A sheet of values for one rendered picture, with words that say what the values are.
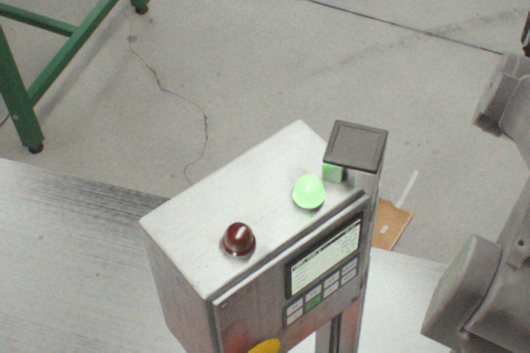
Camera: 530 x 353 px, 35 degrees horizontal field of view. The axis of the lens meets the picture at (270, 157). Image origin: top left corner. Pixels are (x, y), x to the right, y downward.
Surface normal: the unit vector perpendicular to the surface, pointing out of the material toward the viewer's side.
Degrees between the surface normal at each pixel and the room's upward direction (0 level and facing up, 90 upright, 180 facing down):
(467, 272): 34
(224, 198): 0
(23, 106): 90
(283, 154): 0
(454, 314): 85
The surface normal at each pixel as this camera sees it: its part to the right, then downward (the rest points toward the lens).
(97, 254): -0.03, -0.61
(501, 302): -0.18, 0.12
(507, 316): -0.26, 0.31
